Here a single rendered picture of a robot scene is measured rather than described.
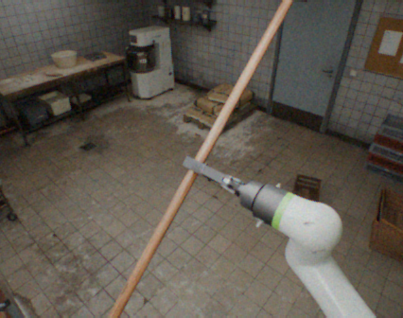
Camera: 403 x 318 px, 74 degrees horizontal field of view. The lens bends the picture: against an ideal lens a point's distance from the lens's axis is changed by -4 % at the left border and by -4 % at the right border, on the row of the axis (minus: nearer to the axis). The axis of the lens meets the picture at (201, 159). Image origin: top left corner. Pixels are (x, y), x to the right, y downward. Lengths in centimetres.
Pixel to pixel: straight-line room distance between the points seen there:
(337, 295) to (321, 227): 17
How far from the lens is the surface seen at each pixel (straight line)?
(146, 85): 583
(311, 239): 63
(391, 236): 327
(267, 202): 65
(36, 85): 497
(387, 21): 450
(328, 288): 71
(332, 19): 465
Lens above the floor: 244
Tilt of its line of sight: 37 degrees down
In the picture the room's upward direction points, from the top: straight up
